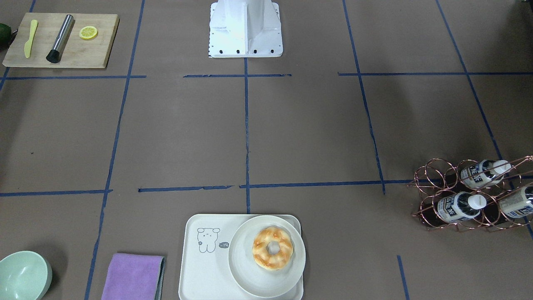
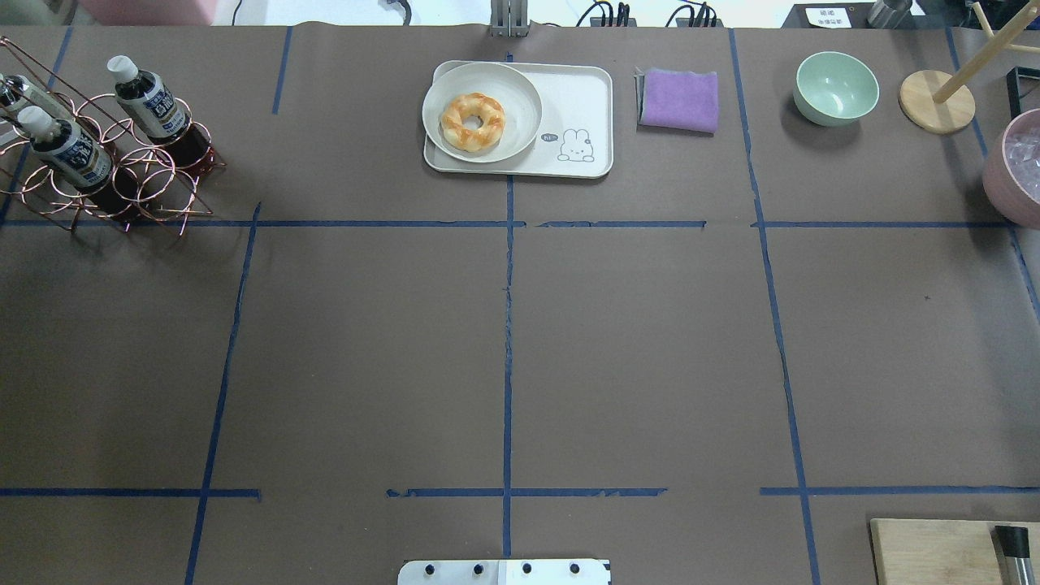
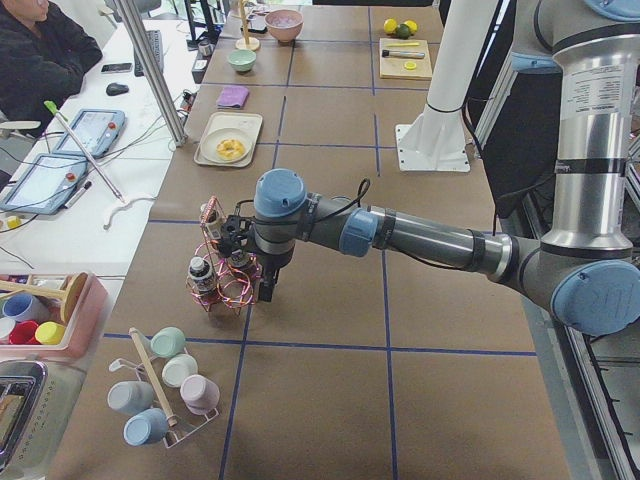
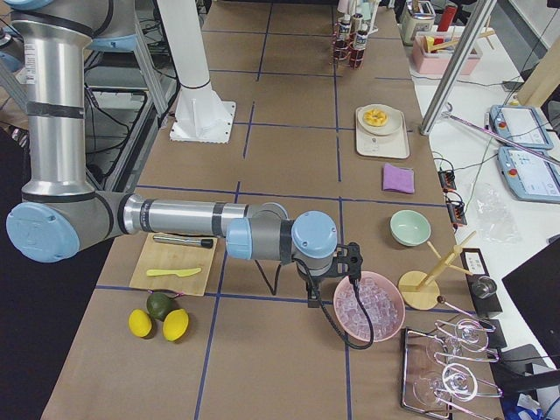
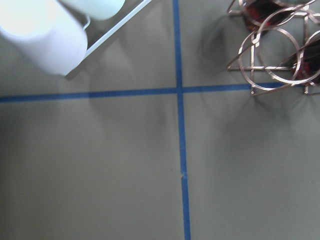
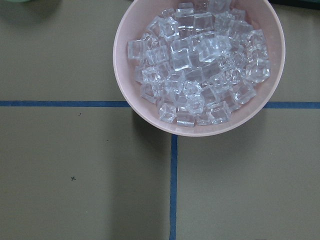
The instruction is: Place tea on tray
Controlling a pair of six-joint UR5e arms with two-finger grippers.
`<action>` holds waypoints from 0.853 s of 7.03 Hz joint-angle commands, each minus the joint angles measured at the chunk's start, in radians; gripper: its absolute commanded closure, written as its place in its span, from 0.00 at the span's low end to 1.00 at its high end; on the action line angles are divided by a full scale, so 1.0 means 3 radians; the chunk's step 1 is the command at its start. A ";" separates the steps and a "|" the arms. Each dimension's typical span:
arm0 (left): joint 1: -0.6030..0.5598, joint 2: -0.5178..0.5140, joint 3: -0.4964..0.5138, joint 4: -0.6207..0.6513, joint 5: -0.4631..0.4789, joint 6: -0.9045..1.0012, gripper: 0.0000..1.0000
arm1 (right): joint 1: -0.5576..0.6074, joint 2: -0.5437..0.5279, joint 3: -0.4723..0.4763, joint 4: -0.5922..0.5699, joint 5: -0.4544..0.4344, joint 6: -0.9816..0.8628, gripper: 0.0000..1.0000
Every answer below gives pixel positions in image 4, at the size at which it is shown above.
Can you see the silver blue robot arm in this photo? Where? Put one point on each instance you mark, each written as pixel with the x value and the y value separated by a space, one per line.
pixel 61 213

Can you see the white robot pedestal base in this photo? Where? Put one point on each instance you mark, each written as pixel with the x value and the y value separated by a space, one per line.
pixel 200 115

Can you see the chrome wine glass rack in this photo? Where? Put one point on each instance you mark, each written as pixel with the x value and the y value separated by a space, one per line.
pixel 438 380

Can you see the aluminium frame post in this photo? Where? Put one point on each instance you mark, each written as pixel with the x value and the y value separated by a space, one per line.
pixel 470 33

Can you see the wooden mug tree stand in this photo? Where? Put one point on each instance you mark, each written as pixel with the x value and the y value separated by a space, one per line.
pixel 419 290

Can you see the yellow lemon right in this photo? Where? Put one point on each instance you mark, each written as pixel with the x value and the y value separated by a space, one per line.
pixel 175 324

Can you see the steel muddler black tip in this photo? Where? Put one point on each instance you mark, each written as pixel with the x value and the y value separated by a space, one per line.
pixel 205 243

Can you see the glazed twisted donut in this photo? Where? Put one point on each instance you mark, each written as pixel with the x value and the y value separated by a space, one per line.
pixel 375 117

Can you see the black slate tray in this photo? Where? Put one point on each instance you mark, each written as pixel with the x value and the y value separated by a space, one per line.
pixel 473 261

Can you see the cream round plate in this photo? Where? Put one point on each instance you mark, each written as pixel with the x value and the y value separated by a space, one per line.
pixel 394 123

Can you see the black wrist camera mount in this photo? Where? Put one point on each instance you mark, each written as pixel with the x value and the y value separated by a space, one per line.
pixel 349 260

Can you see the yellow lemon left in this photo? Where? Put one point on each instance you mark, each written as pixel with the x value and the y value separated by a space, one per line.
pixel 140 323

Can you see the wooden cutting board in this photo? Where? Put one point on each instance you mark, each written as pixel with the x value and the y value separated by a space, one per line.
pixel 161 256

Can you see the teach pendant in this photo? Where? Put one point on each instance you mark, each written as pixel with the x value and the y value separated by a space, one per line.
pixel 528 177
pixel 522 125

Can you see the copper wire bottle rack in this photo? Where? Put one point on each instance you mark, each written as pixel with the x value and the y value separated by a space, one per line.
pixel 350 45

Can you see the cream serving tray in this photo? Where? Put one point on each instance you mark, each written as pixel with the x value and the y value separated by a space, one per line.
pixel 395 145

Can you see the yellow plastic knife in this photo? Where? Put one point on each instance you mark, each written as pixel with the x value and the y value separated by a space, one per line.
pixel 172 272

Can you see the steel measuring jigger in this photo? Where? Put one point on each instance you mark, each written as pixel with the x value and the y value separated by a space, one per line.
pixel 483 287

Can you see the teach pendant near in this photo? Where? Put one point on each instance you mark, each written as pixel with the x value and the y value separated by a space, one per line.
pixel 528 177

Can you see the red thermos bottle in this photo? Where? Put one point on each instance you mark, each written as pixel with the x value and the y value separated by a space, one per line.
pixel 447 17

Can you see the pink bowl of ice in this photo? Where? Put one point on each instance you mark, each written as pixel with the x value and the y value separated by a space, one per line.
pixel 382 301

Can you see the teach pendant far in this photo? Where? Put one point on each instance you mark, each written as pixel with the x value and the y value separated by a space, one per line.
pixel 522 125

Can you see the green lime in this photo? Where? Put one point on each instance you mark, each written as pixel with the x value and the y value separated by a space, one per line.
pixel 159 305

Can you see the clear plastic bag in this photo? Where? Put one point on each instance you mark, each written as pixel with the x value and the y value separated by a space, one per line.
pixel 496 223

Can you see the tea bottle in rack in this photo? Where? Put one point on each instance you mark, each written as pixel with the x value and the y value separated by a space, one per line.
pixel 356 23
pixel 359 46

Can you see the yellow lemon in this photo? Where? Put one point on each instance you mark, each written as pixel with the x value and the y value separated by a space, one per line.
pixel 175 324
pixel 140 323

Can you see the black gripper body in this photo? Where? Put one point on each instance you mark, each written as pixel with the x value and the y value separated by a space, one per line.
pixel 311 283

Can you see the mint green bowl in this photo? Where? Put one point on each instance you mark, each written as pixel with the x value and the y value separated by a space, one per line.
pixel 410 228

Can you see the silver toaster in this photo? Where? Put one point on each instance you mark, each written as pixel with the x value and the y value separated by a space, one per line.
pixel 417 16

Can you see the dark tea bottle white cap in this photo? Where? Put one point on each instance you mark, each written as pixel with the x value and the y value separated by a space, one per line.
pixel 340 45

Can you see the pink storage bin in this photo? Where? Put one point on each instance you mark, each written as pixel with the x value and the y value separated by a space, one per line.
pixel 435 63

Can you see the purple folded cloth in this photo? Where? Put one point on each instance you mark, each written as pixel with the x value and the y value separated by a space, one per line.
pixel 398 179

